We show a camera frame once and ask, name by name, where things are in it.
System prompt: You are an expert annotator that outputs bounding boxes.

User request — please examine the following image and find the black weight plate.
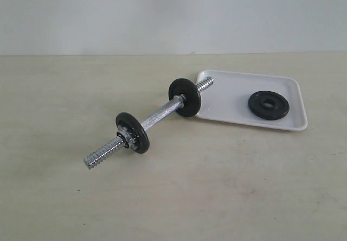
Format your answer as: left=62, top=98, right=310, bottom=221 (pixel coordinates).
left=248, top=90, right=290, bottom=121
left=115, top=112, right=150, bottom=154
left=168, top=78, right=201, bottom=117

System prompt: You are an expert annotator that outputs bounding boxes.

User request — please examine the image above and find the chrome dumbbell bar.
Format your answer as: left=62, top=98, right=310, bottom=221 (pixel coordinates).
left=83, top=77, right=214, bottom=169

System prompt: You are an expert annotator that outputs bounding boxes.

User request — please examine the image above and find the chrome spinlock collar nut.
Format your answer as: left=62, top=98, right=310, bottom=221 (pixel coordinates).
left=117, top=130, right=137, bottom=150

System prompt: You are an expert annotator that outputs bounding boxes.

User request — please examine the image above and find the white plastic tray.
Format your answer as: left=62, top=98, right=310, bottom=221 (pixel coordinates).
left=196, top=69, right=308, bottom=131

